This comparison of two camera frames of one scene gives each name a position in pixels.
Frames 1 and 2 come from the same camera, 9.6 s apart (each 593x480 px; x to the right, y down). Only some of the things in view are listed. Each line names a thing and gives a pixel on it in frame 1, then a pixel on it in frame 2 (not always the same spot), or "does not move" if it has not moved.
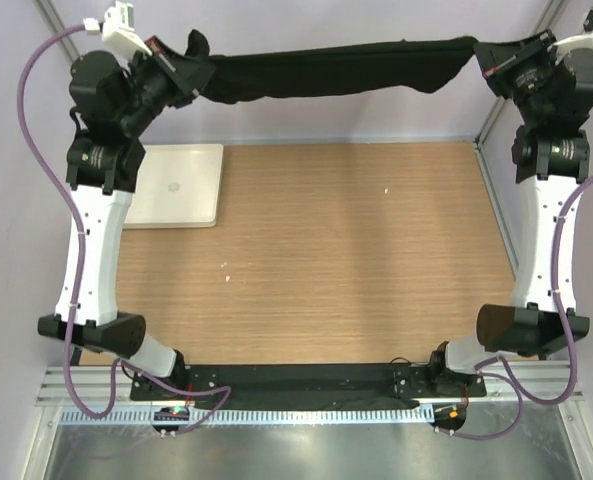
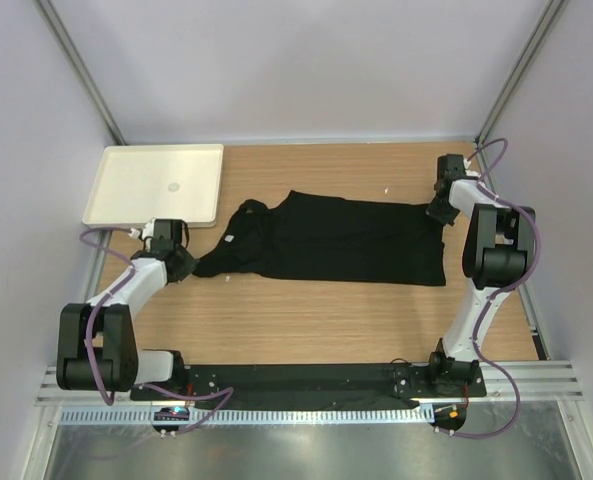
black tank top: [424, 65] → [312, 237]
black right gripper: [499, 62] → [436, 213]
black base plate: [310, 385] does not move
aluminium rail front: [532, 384] does not move
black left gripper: [189, 74] → [189, 265]
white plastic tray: [177, 186] does not move
